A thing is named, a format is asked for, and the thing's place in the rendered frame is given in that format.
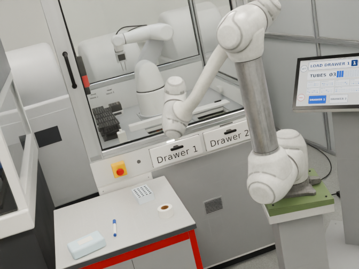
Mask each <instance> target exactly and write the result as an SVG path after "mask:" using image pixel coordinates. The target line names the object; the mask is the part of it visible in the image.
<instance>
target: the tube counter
mask: <svg viewBox="0 0 359 269"><path fill-rule="evenodd" d="M344 77H359V69H348V70H333V71H329V78H344Z"/></svg>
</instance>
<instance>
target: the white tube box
mask: <svg viewBox="0 0 359 269"><path fill-rule="evenodd" d="M131 191H132V195H133V197H134V198H135V199H136V201H137V202H138V203H139V205H141V204H143V203H146V202H149V201H152V200H154V199H155V197H154V193H153V192H152V191H151V189H150V188H149V187H148V186H147V184H145V185H143V186H140V187H137V188H134V189H131Z"/></svg>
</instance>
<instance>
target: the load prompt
mask: <svg viewBox="0 0 359 269"><path fill-rule="evenodd" d="M353 67H359V58H353V59H340V60H327V61H314V62H309V66H308V70H323V69H338V68H353Z"/></svg>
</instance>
